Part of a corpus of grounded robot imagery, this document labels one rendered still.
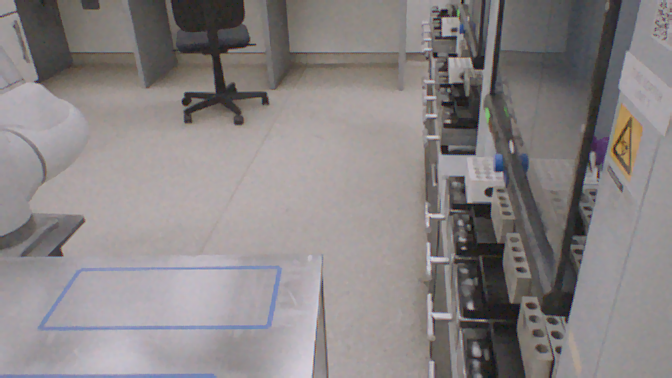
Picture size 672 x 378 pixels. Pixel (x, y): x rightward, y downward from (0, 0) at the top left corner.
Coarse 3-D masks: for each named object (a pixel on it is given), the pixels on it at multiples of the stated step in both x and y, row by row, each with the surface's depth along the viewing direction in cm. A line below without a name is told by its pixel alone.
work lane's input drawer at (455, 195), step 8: (456, 176) 118; (464, 176) 118; (448, 184) 118; (456, 184) 115; (464, 184) 114; (448, 192) 115; (456, 192) 113; (464, 192) 112; (448, 200) 112; (456, 200) 110; (464, 200) 110; (448, 208) 109; (456, 208) 109; (464, 208) 109; (432, 216) 117; (440, 216) 117; (448, 216) 110
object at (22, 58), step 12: (0, 0) 375; (12, 0) 387; (0, 12) 376; (0, 24) 376; (12, 24) 387; (0, 36) 376; (12, 36) 388; (24, 36) 399; (12, 48) 388; (24, 48) 396; (12, 60) 388; (24, 60) 400; (24, 72) 401
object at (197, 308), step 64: (128, 256) 97; (192, 256) 96; (256, 256) 96; (320, 256) 95; (0, 320) 84; (64, 320) 83; (128, 320) 83; (192, 320) 82; (256, 320) 82; (320, 320) 100
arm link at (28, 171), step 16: (0, 144) 112; (16, 144) 117; (0, 160) 112; (16, 160) 116; (32, 160) 120; (0, 176) 112; (16, 176) 116; (32, 176) 120; (0, 192) 112; (16, 192) 116; (32, 192) 121; (0, 208) 113; (16, 208) 117; (0, 224) 114; (16, 224) 117
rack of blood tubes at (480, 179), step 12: (468, 168) 111; (480, 168) 111; (492, 168) 111; (588, 168) 109; (468, 180) 110; (480, 180) 107; (492, 180) 107; (588, 180) 106; (468, 192) 109; (480, 192) 108; (492, 192) 114
